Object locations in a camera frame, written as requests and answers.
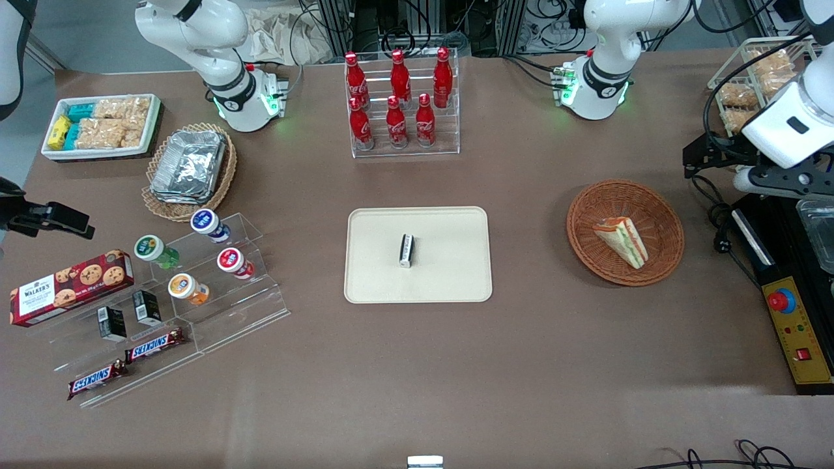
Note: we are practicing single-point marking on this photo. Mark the small black white box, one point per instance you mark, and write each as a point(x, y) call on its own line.
point(406, 251)

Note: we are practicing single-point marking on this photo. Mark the clear acrylic stepped display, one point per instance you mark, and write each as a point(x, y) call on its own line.
point(247, 312)

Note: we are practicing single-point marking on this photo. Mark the red lid drink bottle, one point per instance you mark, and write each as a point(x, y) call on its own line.
point(229, 259)

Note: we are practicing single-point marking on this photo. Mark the white rectangular snack tray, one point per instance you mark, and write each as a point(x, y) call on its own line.
point(153, 124)

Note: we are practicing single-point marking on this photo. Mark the clear plastic container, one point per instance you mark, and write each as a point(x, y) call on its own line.
point(818, 234)

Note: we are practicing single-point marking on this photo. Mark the blue lid drink bottle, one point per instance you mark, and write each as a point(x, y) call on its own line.
point(205, 221)

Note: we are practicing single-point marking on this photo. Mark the teal snack pack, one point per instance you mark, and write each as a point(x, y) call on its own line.
point(72, 135)
point(81, 113)

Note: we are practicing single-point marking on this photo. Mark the oval light wicker basket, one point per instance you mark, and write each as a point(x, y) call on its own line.
point(225, 176)

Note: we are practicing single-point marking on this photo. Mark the bagged cracker snack pack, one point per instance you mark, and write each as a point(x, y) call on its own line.
point(772, 62)
point(737, 120)
point(736, 96)
point(778, 83)

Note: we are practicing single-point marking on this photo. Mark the red Walkers cookie box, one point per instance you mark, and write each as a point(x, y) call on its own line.
point(65, 290)

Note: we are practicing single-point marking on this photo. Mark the beige rectangular tray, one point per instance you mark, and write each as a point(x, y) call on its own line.
point(449, 260)

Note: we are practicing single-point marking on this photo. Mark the crumpled beige cloth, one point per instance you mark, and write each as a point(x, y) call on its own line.
point(273, 39)

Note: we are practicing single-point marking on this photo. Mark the orange lid drink bottle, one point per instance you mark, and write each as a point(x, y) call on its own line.
point(182, 285)

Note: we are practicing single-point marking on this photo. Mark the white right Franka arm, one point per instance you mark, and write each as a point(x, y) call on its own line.
point(195, 26)

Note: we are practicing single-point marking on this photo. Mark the black appliance housing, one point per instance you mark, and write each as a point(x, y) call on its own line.
point(782, 254)

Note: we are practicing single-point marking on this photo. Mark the small black carton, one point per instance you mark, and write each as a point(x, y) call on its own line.
point(147, 308)
point(112, 324)

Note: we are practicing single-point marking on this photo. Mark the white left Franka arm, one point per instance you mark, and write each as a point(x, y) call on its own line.
point(606, 39)

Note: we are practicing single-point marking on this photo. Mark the stack of foil trays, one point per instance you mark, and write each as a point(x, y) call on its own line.
point(189, 166)

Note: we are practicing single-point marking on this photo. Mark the Snickers chocolate bar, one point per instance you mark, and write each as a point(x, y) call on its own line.
point(155, 345)
point(98, 380)

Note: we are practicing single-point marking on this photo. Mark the clear-wrapped rice cracker pack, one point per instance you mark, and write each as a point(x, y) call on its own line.
point(137, 107)
point(109, 108)
point(101, 133)
point(133, 133)

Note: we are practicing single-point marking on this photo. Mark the red emergency stop button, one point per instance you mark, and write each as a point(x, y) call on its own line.
point(781, 301)

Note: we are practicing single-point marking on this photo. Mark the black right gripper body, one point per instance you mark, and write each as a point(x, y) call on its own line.
point(14, 211)

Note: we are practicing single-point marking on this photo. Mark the yellow snack pack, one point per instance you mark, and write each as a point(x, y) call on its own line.
point(58, 132)

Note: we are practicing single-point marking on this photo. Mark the green lid drink bottle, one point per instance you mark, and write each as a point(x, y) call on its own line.
point(148, 247)

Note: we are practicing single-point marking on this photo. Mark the triangular toy sandwich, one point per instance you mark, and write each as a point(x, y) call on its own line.
point(622, 241)

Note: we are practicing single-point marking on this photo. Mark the red rocker switch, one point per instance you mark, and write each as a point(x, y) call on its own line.
point(803, 354)

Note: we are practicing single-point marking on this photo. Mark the red cola bottle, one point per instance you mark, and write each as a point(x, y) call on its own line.
point(425, 124)
point(396, 127)
point(360, 127)
point(355, 81)
point(399, 78)
point(443, 81)

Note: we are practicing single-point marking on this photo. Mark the round brown wicker basket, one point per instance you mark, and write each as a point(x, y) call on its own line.
point(658, 215)

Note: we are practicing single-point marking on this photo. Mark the clear acrylic bottle rack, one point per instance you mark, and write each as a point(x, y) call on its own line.
point(449, 130)

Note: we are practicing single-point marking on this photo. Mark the yellow control panel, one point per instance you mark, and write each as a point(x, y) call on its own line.
point(798, 332)

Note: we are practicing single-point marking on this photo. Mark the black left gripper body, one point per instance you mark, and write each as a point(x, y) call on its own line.
point(718, 147)

